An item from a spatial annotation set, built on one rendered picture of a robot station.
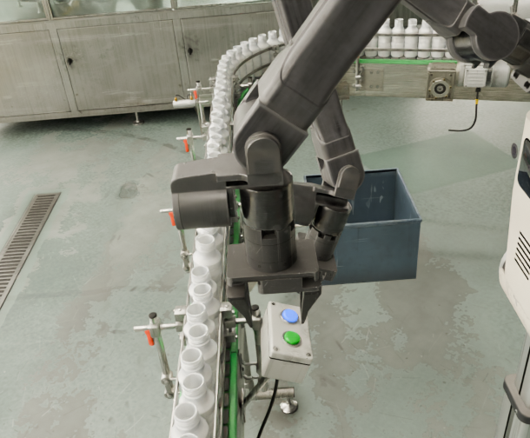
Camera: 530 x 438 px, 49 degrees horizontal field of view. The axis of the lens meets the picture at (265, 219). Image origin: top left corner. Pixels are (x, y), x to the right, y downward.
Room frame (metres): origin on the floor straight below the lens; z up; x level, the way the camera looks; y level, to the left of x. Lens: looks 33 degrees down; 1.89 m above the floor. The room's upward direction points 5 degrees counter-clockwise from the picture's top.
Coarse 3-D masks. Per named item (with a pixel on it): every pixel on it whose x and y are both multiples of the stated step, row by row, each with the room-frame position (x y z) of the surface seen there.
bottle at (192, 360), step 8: (184, 352) 0.73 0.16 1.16; (192, 352) 0.73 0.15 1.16; (200, 352) 0.72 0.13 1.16; (184, 360) 0.72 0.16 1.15; (192, 360) 0.73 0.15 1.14; (200, 360) 0.71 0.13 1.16; (184, 368) 0.70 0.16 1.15; (192, 368) 0.70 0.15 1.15; (200, 368) 0.70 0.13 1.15; (208, 368) 0.72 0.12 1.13; (184, 376) 0.70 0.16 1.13; (208, 376) 0.70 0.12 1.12; (208, 384) 0.70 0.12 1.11
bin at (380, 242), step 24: (360, 192) 1.69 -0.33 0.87; (384, 192) 1.69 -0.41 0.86; (408, 192) 1.53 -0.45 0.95; (360, 216) 1.69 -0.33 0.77; (384, 216) 1.69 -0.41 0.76; (408, 216) 1.50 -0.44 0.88; (360, 240) 1.38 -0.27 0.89; (384, 240) 1.38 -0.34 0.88; (408, 240) 1.38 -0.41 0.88; (336, 264) 1.39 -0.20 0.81; (360, 264) 1.38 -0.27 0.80; (384, 264) 1.38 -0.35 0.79; (408, 264) 1.38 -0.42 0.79
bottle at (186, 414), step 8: (176, 408) 0.61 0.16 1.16; (184, 408) 0.62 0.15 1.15; (192, 408) 0.61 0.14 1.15; (176, 416) 0.60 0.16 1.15; (184, 416) 0.61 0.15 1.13; (192, 416) 0.59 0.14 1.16; (200, 416) 0.62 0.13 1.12; (176, 424) 0.59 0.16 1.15; (184, 424) 0.58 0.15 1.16; (192, 424) 0.59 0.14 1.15; (200, 424) 0.60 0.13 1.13; (176, 432) 0.59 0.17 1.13; (184, 432) 0.58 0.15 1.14; (192, 432) 0.58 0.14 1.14; (200, 432) 0.59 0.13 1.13; (208, 432) 0.59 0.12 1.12
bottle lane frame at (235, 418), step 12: (240, 216) 1.47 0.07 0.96; (240, 228) 1.41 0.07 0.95; (240, 324) 1.04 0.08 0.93; (240, 336) 1.00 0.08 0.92; (228, 348) 0.90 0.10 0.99; (240, 348) 0.96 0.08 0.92; (240, 372) 0.90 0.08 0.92; (240, 384) 0.86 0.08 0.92; (180, 396) 0.78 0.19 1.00; (240, 396) 0.83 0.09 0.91; (228, 408) 0.74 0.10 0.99; (240, 408) 0.80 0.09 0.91; (240, 420) 0.78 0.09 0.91; (228, 432) 0.69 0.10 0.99; (240, 432) 0.75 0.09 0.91
